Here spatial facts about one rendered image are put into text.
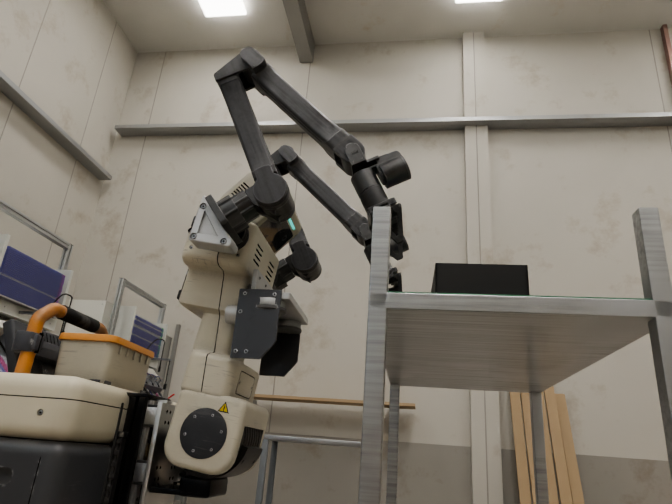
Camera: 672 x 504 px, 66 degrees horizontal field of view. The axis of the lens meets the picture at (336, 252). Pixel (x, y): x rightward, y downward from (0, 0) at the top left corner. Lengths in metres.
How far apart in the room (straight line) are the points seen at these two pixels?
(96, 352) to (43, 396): 0.20
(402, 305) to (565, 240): 6.14
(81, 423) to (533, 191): 6.45
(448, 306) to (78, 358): 0.89
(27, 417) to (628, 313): 1.08
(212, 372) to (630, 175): 6.78
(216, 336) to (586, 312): 0.81
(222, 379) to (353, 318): 5.22
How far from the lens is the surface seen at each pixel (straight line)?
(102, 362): 1.35
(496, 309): 0.84
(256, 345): 1.19
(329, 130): 1.24
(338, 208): 1.62
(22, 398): 1.23
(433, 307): 0.83
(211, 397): 1.22
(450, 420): 6.17
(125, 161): 8.40
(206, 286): 1.32
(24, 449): 1.21
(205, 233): 1.19
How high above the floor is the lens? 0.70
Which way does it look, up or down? 21 degrees up
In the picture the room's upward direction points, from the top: 4 degrees clockwise
